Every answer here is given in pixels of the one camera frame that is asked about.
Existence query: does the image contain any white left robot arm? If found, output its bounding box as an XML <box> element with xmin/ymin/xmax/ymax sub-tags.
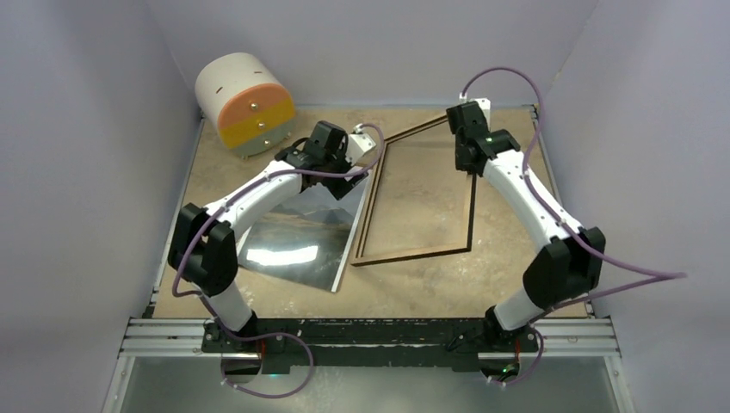
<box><xmin>167</xmin><ymin>120</ymin><xmax>383</xmax><ymax>352</ymax></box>

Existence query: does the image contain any mountain landscape photo print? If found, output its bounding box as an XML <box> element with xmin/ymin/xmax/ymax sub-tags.
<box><xmin>238</xmin><ymin>175</ymin><xmax>369</xmax><ymax>293</ymax></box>

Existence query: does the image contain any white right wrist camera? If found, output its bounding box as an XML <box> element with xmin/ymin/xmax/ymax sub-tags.
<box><xmin>459</xmin><ymin>93</ymin><xmax>492</xmax><ymax>130</ymax></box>

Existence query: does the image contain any aluminium rail frame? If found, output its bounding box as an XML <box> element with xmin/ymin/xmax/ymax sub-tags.
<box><xmin>103</xmin><ymin>318</ymin><xmax>634</xmax><ymax>412</ymax></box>

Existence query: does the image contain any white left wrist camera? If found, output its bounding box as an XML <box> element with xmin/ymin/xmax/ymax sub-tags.
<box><xmin>345</xmin><ymin>124</ymin><xmax>376</xmax><ymax>165</ymax></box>

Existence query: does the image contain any wooden picture frame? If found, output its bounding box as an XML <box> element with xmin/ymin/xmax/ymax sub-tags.
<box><xmin>350</xmin><ymin>115</ymin><xmax>477</xmax><ymax>267</ymax></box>

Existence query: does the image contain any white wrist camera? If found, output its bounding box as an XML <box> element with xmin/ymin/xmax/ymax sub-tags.
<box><xmin>345</xmin><ymin>124</ymin><xmax>376</xmax><ymax>165</ymax></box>
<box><xmin>459</xmin><ymin>93</ymin><xmax>492</xmax><ymax>130</ymax></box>

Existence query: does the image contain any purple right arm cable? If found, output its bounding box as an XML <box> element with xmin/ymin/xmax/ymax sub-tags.
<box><xmin>459</xmin><ymin>67</ymin><xmax>689</xmax><ymax>389</ymax></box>

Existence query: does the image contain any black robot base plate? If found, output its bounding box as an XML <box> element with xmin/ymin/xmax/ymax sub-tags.
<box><xmin>201</xmin><ymin>317</ymin><xmax>540</xmax><ymax>378</ymax></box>

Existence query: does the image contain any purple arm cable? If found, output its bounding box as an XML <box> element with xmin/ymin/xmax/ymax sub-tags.
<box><xmin>170</xmin><ymin>122</ymin><xmax>387</xmax><ymax>398</ymax></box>
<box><xmin>459</xmin><ymin>67</ymin><xmax>689</xmax><ymax>389</ymax></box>

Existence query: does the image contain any round white drawer cabinet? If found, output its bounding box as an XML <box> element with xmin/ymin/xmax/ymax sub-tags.
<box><xmin>194</xmin><ymin>52</ymin><xmax>296</xmax><ymax>157</ymax></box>

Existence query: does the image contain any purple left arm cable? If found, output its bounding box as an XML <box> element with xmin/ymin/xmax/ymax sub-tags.
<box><xmin>170</xmin><ymin>122</ymin><xmax>387</xmax><ymax>398</ymax></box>

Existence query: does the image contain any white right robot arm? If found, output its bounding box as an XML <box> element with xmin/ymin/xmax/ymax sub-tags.
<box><xmin>446</xmin><ymin>102</ymin><xmax>605</xmax><ymax>350</ymax></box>

